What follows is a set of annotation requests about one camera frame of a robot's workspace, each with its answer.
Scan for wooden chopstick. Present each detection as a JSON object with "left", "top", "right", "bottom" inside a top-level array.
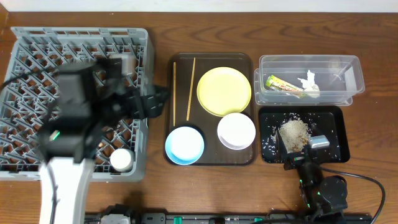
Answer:
[
  {"left": 173, "top": 62, "right": 177, "bottom": 126},
  {"left": 186, "top": 57, "right": 196, "bottom": 121}
]

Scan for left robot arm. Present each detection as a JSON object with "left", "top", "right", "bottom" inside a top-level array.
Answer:
[{"left": 37, "top": 58, "right": 170, "bottom": 223}]

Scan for white bowl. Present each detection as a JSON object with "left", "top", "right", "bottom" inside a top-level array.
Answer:
[{"left": 217, "top": 113, "right": 256, "bottom": 151}]

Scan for light blue bowl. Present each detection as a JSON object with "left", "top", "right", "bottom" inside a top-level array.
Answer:
[{"left": 165, "top": 126, "right": 205, "bottom": 166}]

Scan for yellow round plate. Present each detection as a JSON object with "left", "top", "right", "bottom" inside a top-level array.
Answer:
[{"left": 197, "top": 67, "right": 251, "bottom": 117}]

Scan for white cup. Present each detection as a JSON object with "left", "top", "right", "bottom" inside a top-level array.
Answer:
[{"left": 109, "top": 148, "right": 134, "bottom": 172}]

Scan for clear plastic bin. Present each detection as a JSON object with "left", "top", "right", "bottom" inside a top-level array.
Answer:
[{"left": 253, "top": 55, "right": 365, "bottom": 105}]

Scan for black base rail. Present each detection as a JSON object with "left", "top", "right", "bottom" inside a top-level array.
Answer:
[{"left": 83, "top": 204, "right": 373, "bottom": 224}]

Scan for white paper napkin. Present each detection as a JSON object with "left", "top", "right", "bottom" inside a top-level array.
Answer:
[{"left": 298, "top": 70, "right": 320, "bottom": 98}]

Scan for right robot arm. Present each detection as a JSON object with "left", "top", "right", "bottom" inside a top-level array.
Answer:
[{"left": 276, "top": 131, "right": 348, "bottom": 223}]

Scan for black waste tray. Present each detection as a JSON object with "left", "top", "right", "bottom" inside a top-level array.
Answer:
[{"left": 258, "top": 106, "right": 350, "bottom": 164}]

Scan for rice leftovers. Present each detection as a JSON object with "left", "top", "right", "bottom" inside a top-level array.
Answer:
[{"left": 262, "top": 111, "right": 338, "bottom": 156}]

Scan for dark brown serving tray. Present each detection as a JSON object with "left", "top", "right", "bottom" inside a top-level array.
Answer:
[{"left": 165, "top": 52, "right": 257, "bottom": 166}]

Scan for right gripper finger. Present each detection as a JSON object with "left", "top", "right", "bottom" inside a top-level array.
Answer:
[
  {"left": 276, "top": 133, "right": 288, "bottom": 156},
  {"left": 311, "top": 123, "right": 328, "bottom": 137}
]

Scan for green orange snack wrapper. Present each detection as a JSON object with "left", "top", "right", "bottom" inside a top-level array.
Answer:
[{"left": 265, "top": 75, "right": 305, "bottom": 98}]

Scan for grey plastic dish rack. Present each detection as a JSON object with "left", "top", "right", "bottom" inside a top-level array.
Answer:
[{"left": 1, "top": 27, "right": 154, "bottom": 181}]

